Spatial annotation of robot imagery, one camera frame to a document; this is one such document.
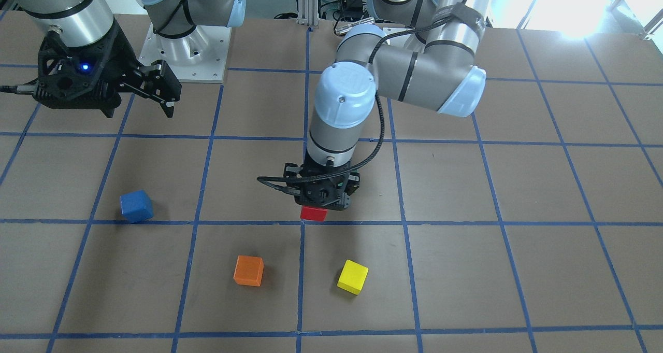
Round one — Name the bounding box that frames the yellow wooden block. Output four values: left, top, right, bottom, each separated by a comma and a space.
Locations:
337, 259, 369, 295

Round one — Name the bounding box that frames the blue wooden block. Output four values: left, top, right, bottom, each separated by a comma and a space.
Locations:
119, 190, 154, 223

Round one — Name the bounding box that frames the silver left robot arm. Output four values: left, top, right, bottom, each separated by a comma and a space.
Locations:
258, 0, 492, 210

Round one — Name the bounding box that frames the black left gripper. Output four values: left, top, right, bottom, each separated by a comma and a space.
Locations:
283, 154, 361, 211

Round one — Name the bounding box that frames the orange wooden block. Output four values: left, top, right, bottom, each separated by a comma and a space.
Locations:
234, 255, 264, 287

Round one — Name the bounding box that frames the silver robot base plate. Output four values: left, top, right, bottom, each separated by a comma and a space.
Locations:
138, 24, 234, 83

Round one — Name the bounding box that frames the red wooden block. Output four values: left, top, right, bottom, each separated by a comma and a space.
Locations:
300, 206, 329, 222

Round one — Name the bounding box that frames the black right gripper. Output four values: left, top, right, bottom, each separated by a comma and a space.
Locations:
33, 20, 182, 118

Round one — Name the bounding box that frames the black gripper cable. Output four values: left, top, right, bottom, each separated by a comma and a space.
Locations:
256, 16, 456, 204

